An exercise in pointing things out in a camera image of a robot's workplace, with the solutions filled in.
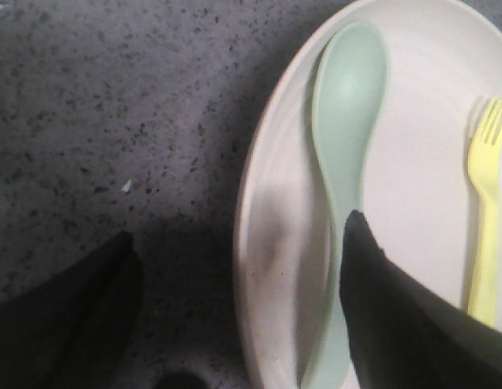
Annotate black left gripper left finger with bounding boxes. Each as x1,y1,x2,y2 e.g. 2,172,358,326
0,232,143,388

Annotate white round plate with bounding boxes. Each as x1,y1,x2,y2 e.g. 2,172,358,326
234,1,502,388

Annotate yellow plastic fork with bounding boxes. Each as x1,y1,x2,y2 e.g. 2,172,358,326
467,98,502,327

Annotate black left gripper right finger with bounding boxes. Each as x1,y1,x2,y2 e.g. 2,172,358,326
339,211,502,388

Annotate light green spoon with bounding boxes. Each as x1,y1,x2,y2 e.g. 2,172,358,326
301,21,389,388

